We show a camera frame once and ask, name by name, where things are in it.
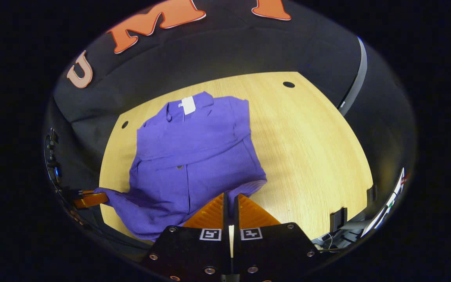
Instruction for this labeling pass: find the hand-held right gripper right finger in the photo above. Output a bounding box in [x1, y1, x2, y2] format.
[232, 193, 321, 282]

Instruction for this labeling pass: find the purple knit shirt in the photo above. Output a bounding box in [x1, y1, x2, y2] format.
[94, 91, 268, 241]

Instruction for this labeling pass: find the white panel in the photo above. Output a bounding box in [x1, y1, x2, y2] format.
[361, 168, 406, 238]

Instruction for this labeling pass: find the dark equipment with cables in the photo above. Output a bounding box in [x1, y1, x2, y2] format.
[45, 128, 62, 186]

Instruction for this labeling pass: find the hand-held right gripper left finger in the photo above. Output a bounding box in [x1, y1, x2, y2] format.
[141, 192, 233, 282]

